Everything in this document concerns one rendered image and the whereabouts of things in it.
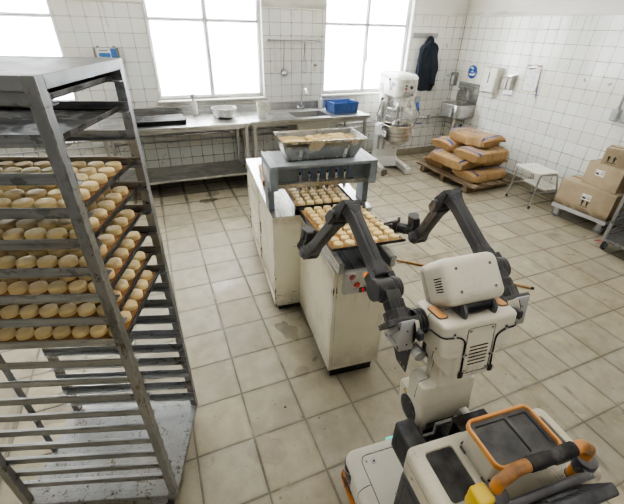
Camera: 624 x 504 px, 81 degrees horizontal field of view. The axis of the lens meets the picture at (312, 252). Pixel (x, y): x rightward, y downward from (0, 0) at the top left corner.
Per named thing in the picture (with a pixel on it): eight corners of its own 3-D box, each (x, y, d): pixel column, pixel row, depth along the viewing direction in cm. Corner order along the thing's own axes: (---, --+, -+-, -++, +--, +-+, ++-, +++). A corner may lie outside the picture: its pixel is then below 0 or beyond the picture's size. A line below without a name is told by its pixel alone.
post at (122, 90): (198, 403, 203) (121, 57, 114) (197, 408, 201) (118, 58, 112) (192, 403, 203) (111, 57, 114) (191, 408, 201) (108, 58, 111)
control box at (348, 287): (341, 291, 198) (343, 270, 190) (381, 284, 204) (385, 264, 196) (343, 295, 195) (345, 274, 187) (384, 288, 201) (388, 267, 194)
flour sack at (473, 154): (474, 166, 486) (478, 153, 477) (451, 157, 518) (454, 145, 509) (511, 159, 515) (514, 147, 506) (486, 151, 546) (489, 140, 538)
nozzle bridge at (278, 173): (262, 198, 267) (260, 152, 249) (355, 189, 285) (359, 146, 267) (271, 218, 240) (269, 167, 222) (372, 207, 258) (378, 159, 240)
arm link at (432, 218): (436, 208, 157) (460, 203, 158) (431, 196, 159) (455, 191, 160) (408, 246, 196) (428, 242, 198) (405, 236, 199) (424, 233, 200)
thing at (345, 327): (298, 310, 290) (299, 206, 243) (339, 303, 298) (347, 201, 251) (326, 380, 233) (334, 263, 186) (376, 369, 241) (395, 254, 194)
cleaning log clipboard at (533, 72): (535, 97, 492) (546, 64, 470) (534, 97, 491) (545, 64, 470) (519, 94, 513) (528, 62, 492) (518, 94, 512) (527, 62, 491)
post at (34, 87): (179, 490, 165) (42, 74, 76) (177, 498, 163) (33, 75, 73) (172, 491, 165) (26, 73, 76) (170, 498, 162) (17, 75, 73)
